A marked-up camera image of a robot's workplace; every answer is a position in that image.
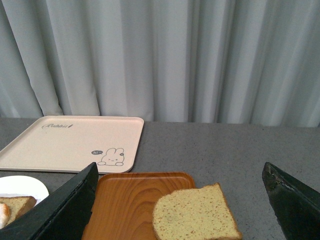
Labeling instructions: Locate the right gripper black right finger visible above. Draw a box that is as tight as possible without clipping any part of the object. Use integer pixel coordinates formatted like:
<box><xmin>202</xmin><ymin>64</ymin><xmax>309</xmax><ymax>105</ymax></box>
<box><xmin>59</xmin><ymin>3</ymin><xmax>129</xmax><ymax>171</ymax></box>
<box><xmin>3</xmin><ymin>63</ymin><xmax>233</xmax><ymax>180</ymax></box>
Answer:
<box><xmin>262</xmin><ymin>162</ymin><xmax>320</xmax><ymax>240</ymax></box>

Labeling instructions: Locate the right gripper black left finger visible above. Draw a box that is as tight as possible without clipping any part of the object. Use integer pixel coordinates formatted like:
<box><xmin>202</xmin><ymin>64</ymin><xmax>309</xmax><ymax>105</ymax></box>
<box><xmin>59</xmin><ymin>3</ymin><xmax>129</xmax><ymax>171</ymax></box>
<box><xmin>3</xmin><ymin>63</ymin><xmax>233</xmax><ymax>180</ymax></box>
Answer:
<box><xmin>0</xmin><ymin>162</ymin><xmax>99</xmax><ymax>240</ymax></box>

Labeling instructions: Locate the white round plate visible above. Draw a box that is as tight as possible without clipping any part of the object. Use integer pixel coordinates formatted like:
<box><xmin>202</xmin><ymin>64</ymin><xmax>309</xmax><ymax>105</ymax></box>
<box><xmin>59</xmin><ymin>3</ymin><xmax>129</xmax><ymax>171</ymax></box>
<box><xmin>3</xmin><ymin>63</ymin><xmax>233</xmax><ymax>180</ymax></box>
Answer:
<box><xmin>0</xmin><ymin>175</ymin><xmax>49</xmax><ymax>207</ymax></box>

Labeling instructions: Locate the bread slice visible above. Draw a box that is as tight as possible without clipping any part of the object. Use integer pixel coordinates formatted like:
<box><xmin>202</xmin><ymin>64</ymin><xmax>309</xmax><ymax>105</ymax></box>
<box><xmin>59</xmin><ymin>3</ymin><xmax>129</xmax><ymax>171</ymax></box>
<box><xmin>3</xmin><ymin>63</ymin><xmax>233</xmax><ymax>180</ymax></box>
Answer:
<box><xmin>0</xmin><ymin>196</ymin><xmax>37</xmax><ymax>226</ymax></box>
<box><xmin>152</xmin><ymin>183</ymin><xmax>243</xmax><ymax>240</ymax></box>

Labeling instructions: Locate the white orange sandwich filling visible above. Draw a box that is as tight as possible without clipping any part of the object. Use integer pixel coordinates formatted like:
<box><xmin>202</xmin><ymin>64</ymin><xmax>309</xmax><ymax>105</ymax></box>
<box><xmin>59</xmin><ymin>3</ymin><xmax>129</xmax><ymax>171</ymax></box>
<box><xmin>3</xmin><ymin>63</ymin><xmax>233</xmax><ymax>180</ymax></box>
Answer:
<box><xmin>0</xmin><ymin>203</ymin><xmax>11</xmax><ymax>229</ymax></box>

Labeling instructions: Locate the brown wooden tray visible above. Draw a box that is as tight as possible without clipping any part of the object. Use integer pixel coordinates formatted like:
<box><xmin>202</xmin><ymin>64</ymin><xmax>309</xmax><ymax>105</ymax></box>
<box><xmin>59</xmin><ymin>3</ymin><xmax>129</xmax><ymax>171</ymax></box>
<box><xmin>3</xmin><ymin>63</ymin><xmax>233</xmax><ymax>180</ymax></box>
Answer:
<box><xmin>82</xmin><ymin>172</ymin><xmax>195</xmax><ymax>240</ymax></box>

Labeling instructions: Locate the pink rabbit tray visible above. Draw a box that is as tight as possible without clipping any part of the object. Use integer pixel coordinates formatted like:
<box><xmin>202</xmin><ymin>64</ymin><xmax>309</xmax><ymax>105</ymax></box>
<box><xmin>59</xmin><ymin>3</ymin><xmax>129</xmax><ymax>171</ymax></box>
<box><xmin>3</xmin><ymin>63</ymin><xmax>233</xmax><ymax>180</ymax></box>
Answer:
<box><xmin>0</xmin><ymin>116</ymin><xmax>144</xmax><ymax>174</ymax></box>

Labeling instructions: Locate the grey curtain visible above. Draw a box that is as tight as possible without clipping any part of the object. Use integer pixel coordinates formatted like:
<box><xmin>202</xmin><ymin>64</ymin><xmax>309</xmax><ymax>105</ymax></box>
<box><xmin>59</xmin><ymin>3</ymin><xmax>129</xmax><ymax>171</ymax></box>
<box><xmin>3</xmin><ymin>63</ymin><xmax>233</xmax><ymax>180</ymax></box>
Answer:
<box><xmin>0</xmin><ymin>0</ymin><xmax>320</xmax><ymax>127</ymax></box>

